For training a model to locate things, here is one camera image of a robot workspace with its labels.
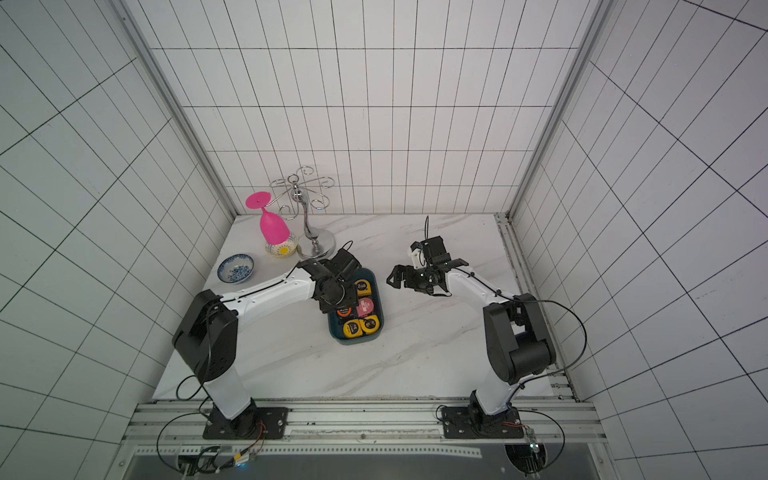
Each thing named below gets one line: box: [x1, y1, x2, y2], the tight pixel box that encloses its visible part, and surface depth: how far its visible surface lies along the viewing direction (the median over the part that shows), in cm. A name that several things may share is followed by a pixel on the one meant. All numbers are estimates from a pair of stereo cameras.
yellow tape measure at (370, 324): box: [359, 315, 380, 334], surface depth 89 cm
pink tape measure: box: [356, 297, 374, 317], surface depth 93 cm
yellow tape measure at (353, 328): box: [343, 319, 363, 338], surface depth 89 cm
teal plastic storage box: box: [328, 268, 384, 345], surface depth 89 cm
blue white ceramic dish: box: [217, 253, 255, 284], surface depth 103 cm
